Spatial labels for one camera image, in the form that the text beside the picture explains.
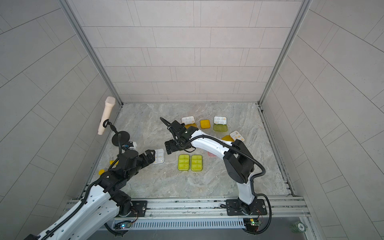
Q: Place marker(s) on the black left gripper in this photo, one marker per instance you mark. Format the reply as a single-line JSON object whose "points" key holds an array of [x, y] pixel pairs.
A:
{"points": [[150, 156]]}

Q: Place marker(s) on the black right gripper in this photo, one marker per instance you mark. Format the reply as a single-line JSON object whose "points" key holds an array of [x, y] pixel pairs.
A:
{"points": [[174, 145]]}

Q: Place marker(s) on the small yellow pillbox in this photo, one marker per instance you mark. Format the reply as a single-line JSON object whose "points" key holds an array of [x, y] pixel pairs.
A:
{"points": [[205, 124]]}

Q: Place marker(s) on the green pillbox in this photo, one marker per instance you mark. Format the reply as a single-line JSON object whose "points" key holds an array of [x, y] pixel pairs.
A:
{"points": [[196, 163], [183, 162], [220, 124]]}

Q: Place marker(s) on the clear white pillbox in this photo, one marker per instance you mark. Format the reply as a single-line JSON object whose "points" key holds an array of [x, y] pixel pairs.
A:
{"points": [[159, 156]]}

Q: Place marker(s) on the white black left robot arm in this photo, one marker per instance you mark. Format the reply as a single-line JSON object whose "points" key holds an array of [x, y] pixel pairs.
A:
{"points": [[103, 200]]}

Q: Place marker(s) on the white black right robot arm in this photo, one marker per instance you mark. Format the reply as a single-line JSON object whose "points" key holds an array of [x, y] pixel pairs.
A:
{"points": [[241, 166]]}

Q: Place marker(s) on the yellow six-slot pillbox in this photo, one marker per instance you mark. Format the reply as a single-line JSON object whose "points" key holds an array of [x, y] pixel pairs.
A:
{"points": [[189, 121]]}

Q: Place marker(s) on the yellow plastic piece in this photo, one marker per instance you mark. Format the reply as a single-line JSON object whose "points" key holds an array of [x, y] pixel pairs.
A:
{"points": [[112, 162]]}

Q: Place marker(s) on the black microphone stand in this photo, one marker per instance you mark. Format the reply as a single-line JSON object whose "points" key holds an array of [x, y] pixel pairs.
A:
{"points": [[120, 138]]}

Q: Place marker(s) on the yellow pillbox right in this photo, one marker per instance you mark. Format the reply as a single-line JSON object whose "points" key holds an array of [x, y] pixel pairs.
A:
{"points": [[233, 136]]}

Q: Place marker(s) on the left green circuit board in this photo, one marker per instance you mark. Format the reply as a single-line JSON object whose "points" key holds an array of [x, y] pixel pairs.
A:
{"points": [[124, 225]]}

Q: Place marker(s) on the green circuit board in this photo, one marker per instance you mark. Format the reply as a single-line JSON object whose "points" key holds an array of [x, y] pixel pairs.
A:
{"points": [[252, 225], [124, 225]]}

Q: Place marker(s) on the beige microphone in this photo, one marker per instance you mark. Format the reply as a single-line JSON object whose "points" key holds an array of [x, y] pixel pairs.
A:
{"points": [[109, 105]]}

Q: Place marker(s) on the right green circuit board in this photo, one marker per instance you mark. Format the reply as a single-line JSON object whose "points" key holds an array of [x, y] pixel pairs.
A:
{"points": [[252, 225]]}

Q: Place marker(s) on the right poker chip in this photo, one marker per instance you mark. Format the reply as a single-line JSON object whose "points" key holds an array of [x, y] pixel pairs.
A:
{"points": [[298, 227]]}

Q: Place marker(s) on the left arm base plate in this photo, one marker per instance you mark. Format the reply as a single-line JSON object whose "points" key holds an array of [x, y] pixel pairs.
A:
{"points": [[136, 208]]}

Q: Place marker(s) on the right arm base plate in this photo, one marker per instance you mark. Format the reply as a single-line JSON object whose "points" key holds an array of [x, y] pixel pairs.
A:
{"points": [[239, 208]]}

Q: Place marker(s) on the aluminium rail frame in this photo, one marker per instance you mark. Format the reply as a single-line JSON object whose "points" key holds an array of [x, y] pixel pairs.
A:
{"points": [[210, 208]]}

